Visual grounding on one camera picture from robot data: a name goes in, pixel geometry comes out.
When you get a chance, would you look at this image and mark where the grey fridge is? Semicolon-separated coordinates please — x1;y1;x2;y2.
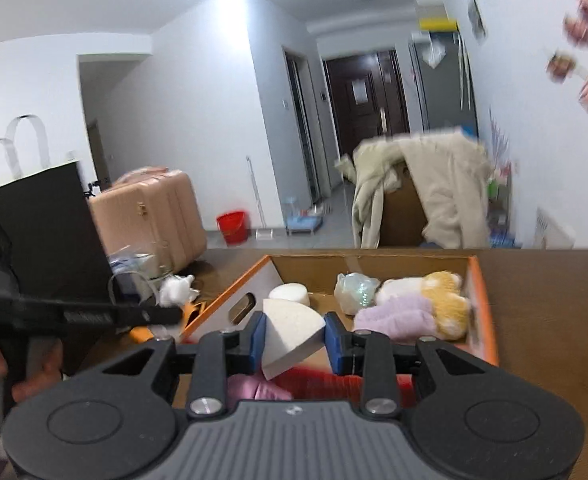
409;30;479;134

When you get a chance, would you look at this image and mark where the wall picture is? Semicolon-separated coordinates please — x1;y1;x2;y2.
467;0;488;41

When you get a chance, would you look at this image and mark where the white wedge sponge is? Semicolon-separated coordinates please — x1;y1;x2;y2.
261;299;328;381

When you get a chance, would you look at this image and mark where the lavender fuzzy cloth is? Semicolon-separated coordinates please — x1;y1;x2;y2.
353;294;438;344

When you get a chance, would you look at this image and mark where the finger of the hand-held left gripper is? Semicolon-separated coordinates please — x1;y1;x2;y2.
113;305;183;329

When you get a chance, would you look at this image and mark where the white and yellow plush toy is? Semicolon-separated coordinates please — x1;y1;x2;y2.
376;271;473;342

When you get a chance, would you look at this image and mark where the white charging cable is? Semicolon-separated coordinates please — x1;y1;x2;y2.
106;270;158;307

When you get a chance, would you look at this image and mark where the yellow box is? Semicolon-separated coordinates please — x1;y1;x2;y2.
419;17;460;32

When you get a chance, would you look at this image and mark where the red cardboard box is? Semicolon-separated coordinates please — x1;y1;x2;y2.
179;254;500;402

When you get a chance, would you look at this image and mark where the clear plastic container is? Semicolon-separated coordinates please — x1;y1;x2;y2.
108;244;166;282

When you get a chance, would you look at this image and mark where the clear plastic bag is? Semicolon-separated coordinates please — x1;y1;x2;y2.
334;272;381;317

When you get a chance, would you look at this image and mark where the white round sponge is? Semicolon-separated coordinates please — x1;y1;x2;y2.
269;282;311;307

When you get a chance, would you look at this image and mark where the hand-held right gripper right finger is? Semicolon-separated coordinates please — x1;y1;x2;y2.
324;311;500;421

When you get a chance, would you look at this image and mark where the brown cardboard box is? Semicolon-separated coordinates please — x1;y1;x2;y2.
382;169;431;249

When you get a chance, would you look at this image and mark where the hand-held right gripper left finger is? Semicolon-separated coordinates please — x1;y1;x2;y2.
101;311;268;421

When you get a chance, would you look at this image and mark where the dark brown door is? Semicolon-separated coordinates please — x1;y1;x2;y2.
322;50;411;157

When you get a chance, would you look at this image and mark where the white small bottle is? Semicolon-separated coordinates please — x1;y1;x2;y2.
158;275;198;309

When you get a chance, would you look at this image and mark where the pink suitcase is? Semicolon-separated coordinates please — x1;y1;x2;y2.
88;166;208;277

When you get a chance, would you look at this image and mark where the black paper bag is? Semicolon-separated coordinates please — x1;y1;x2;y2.
0;115;116;307

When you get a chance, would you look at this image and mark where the white radiator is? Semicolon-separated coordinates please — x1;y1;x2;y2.
535;206;578;250

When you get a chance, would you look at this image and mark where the beige coat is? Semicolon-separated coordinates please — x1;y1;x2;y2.
335;131;493;250

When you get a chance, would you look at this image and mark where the red bucket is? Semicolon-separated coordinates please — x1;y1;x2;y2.
216;210;249;246

